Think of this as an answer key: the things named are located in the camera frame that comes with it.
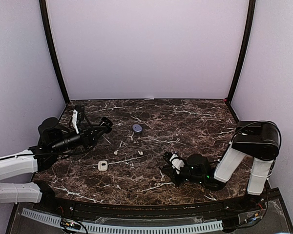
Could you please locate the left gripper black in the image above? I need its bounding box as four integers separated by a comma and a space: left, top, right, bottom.
51, 123, 107, 155

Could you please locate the black earbud charging case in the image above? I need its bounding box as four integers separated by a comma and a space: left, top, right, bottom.
100, 117, 113, 134

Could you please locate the beige earbud charging case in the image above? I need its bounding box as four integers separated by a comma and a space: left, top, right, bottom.
98, 160, 108, 172

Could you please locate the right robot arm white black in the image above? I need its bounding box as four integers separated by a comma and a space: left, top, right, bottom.
160, 120, 282, 212

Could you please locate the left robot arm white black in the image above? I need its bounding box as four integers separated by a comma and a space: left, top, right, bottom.
0, 117, 113, 213

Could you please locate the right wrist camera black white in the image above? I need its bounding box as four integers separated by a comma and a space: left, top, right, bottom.
163, 152, 185, 175

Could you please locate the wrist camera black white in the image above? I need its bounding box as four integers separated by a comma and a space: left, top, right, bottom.
70, 105, 84, 134
163, 152, 185, 175

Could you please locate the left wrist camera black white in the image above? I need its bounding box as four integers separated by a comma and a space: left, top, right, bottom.
70, 105, 84, 134

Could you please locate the black front table rail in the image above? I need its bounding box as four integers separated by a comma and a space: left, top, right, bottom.
51, 195, 250, 220

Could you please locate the right circuit board with wires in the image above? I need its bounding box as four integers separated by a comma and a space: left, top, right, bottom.
244, 212, 262, 224

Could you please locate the circuit board with wires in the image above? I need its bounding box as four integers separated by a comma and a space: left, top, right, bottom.
60, 218, 82, 231
244, 212, 262, 224

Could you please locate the left circuit board with wires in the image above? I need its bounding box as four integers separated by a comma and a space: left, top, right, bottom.
60, 218, 82, 231

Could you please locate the grey slotted cable duct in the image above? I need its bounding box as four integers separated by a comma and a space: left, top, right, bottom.
21, 208, 223, 234

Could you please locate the black frame post left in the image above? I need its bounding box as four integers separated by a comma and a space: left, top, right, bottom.
39, 0, 70, 105

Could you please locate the black frame post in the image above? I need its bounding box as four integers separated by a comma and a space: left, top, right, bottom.
226, 0, 256, 105
39, 0, 70, 105

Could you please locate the black frame post right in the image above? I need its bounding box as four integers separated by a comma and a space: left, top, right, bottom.
226, 0, 256, 105

